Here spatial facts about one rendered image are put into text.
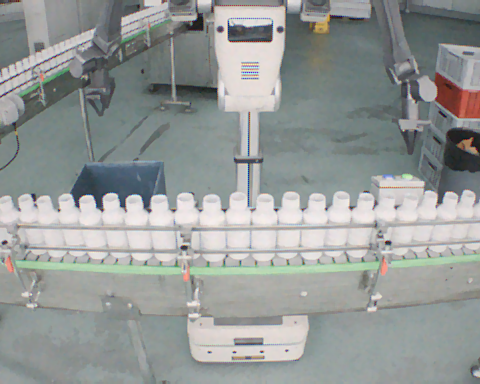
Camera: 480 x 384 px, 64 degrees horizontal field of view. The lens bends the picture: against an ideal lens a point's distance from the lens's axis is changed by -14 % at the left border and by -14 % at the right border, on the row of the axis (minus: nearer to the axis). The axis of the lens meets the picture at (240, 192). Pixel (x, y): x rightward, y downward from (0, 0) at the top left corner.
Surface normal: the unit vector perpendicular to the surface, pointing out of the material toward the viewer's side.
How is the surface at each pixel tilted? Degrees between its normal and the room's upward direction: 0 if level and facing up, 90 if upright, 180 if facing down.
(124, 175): 90
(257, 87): 90
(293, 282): 90
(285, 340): 90
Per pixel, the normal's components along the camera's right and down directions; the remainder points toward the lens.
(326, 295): 0.01, 0.55
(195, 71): -0.30, 0.52
